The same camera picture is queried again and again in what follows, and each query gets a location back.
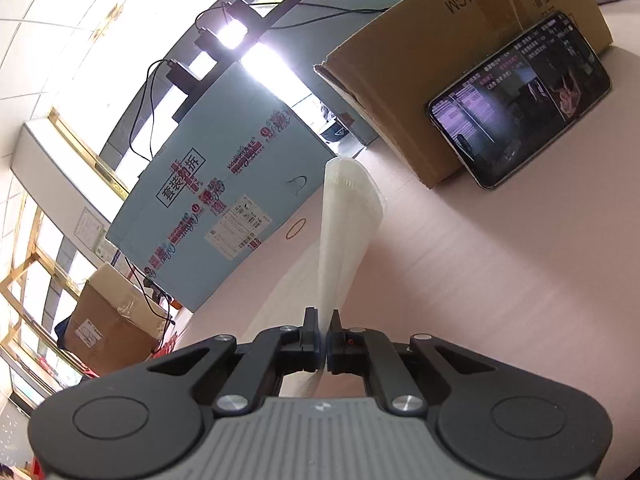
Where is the black smartphone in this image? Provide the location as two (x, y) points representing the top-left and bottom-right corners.
(426, 10), (613, 190)

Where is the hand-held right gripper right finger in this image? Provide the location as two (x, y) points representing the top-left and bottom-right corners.
(325, 309), (503, 415)

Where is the black lamp on curved arm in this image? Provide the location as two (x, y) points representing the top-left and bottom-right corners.
(171, 0), (353, 123)

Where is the black device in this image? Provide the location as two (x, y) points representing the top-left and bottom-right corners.
(319, 104), (362, 144)

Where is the black lamp cable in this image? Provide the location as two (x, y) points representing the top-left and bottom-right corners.
(247, 2), (392, 23)

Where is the black power adapter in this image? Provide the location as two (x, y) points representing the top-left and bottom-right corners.
(166, 59), (202, 97)

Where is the dark blue cloth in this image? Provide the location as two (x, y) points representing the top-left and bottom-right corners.
(54, 316), (76, 350)

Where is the large brown cardboard box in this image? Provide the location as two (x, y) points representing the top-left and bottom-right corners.
(314, 0), (615, 189)

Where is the small taped brown cardboard box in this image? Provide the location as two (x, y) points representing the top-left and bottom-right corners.
(64, 262), (173, 377)

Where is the light blue printed cardboard box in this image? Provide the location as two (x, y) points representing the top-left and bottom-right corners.
(105, 62), (337, 313)

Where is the black adapter cable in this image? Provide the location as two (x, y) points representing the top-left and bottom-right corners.
(129, 59), (173, 160)

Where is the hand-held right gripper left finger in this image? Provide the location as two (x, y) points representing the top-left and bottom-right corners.
(146, 306), (324, 417)

